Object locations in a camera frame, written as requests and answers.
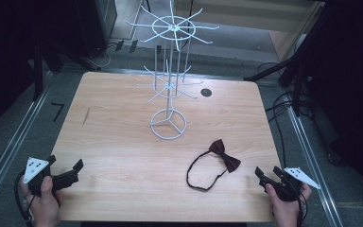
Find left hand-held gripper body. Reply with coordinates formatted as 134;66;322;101
23;156;80;197

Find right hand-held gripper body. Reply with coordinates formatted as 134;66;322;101
258;166;322;203

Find dark red bow tie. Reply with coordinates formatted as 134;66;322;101
185;138;242;193

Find white wire display rack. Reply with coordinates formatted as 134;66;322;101
126;0;220;141

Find person's right hand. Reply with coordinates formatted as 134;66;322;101
264;183;313;227

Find person's left hand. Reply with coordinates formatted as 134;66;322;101
20;175;64;227

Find black stand legs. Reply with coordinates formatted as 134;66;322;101
31;39;102;102
243;37;316;118

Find black cabinet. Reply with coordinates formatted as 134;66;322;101
75;0;118;60

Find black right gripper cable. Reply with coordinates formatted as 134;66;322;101
295;183;309;227

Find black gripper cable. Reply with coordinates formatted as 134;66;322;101
13;171;35;227
295;183;309;227

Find metal floor rail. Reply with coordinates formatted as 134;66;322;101
0;71;55;219
282;89;345;227

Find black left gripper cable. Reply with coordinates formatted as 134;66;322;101
13;171;35;227

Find black floor cables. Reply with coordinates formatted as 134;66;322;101
257;61;299;169

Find white floor cable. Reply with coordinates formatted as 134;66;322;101
87;43;121;69

